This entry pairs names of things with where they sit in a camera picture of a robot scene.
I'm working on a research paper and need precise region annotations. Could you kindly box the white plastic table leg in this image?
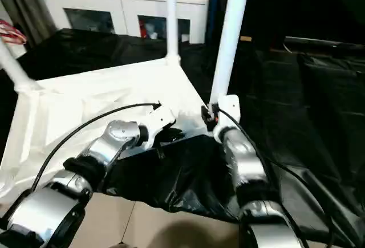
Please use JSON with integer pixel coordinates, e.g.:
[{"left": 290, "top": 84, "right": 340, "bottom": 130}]
[
  {"left": 164, "top": 0, "right": 183, "bottom": 66},
  {"left": 0, "top": 40, "right": 38, "bottom": 94},
  {"left": 209, "top": 0, "right": 252, "bottom": 107}
]

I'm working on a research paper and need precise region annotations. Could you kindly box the white plastic table top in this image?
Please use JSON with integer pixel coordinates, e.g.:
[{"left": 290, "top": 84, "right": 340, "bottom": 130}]
[{"left": 0, "top": 56, "right": 214, "bottom": 201}]

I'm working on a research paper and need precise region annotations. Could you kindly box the black mat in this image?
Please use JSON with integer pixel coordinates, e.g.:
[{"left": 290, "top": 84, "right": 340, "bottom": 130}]
[{"left": 0, "top": 27, "right": 365, "bottom": 246}]

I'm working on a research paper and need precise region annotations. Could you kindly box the white glass-door cabinet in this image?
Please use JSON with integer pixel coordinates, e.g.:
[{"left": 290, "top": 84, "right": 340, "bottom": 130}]
[{"left": 44, "top": 0, "right": 212, "bottom": 46}]

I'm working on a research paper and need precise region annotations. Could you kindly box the black metal bar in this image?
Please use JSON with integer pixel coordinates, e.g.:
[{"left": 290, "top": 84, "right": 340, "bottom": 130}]
[{"left": 283, "top": 36, "right": 365, "bottom": 50}]

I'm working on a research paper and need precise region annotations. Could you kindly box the grey curtain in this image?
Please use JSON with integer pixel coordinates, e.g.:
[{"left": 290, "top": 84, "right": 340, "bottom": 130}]
[{"left": 0, "top": 0, "right": 58, "bottom": 46}]

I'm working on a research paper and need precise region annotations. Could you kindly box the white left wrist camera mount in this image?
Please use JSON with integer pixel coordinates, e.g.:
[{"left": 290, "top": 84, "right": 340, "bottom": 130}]
[{"left": 141, "top": 104, "right": 177, "bottom": 149}]

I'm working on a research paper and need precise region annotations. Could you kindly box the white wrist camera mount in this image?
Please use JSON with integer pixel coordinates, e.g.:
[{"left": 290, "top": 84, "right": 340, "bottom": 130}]
[
  {"left": 141, "top": 104, "right": 177, "bottom": 149},
  {"left": 212, "top": 94, "right": 241, "bottom": 143}
]

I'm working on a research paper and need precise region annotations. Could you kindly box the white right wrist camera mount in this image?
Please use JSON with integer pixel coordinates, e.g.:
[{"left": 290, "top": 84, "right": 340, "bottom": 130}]
[{"left": 212, "top": 94, "right": 241, "bottom": 143}]

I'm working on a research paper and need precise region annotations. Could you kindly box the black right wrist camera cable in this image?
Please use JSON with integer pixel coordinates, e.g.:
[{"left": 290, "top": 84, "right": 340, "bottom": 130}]
[{"left": 217, "top": 107, "right": 335, "bottom": 248}]

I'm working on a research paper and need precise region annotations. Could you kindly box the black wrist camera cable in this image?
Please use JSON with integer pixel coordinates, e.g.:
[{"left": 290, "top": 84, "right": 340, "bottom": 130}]
[
  {"left": 217, "top": 107, "right": 335, "bottom": 248},
  {"left": 29, "top": 101, "right": 163, "bottom": 192}
]

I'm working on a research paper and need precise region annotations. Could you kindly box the black left wrist camera cable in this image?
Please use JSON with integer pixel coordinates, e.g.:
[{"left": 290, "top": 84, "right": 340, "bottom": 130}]
[{"left": 29, "top": 101, "right": 163, "bottom": 192}]

